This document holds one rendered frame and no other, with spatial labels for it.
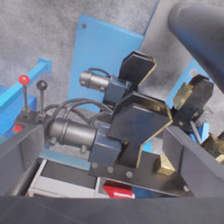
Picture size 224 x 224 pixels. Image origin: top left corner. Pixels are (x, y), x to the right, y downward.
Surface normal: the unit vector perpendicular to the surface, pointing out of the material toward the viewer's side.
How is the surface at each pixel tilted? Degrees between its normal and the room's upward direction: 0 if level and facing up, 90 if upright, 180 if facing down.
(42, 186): 90
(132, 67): 0
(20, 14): 0
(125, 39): 0
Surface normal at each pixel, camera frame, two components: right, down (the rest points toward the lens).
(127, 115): -0.11, 0.62
